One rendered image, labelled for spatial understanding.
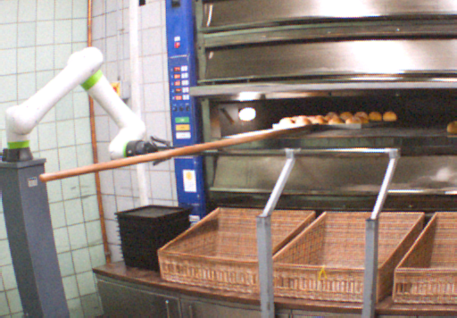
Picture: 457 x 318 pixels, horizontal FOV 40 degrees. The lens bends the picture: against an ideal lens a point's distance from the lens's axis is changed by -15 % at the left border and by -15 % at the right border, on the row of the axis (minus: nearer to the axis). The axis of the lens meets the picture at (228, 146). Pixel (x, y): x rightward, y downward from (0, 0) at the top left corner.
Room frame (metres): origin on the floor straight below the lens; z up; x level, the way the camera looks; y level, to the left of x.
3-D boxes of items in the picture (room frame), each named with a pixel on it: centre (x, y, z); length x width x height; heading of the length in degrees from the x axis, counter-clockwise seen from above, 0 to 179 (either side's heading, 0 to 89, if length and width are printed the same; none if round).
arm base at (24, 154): (2.97, 1.00, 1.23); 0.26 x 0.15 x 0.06; 56
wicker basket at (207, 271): (3.16, -0.01, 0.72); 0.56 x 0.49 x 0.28; 53
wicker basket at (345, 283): (2.80, -0.47, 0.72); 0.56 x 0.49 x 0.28; 51
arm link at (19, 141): (2.93, 0.94, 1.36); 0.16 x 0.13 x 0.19; 30
